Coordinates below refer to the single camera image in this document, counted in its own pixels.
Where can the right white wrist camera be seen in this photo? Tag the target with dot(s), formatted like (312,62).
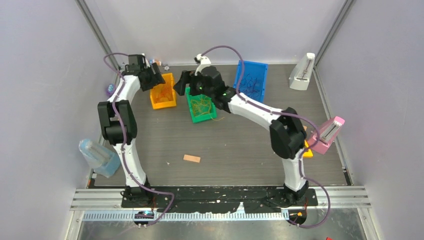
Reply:
(202,62)

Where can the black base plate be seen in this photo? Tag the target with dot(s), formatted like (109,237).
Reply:
(216,199)

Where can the small clown figurine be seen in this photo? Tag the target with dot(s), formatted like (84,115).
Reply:
(155,61)

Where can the blue plastic bin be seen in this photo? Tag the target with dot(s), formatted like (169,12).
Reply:
(253,83)

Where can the pink metronome box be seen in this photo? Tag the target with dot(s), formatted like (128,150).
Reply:
(328,132)

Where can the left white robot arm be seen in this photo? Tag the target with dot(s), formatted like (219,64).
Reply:
(119,127)

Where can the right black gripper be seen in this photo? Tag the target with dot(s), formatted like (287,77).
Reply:
(187,77)

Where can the green plastic bin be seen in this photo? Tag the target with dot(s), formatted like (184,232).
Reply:
(201,107)

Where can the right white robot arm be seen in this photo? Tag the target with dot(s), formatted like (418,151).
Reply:
(287,134)

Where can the orange plastic bin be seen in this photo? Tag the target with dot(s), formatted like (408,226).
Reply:
(163,95)

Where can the wooden block centre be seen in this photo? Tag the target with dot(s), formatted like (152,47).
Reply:
(191,158)

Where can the white metronome box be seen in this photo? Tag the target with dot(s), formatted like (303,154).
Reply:
(300,76)

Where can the clear plastic bottle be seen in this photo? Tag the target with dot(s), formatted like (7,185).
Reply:
(96,155)

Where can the yellow triangle block right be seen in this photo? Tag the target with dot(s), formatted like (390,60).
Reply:
(308,153)

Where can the purple round toy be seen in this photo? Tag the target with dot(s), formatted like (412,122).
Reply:
(110,90)

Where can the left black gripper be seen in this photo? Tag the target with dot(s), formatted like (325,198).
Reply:
(156,78)

